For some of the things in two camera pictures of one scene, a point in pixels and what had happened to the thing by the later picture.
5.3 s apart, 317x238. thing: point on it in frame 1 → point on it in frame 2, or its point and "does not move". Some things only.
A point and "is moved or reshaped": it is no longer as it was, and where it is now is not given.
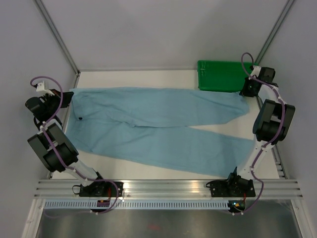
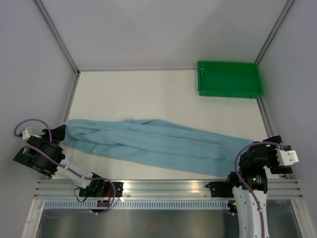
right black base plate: (233, 187) does not move
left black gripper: (66, 99) → (58, 135)
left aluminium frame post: (42, 8) does not move
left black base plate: (98, 188) does not move
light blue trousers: (151, 126) is moved or reshaped
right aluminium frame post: (286, 10) does not move
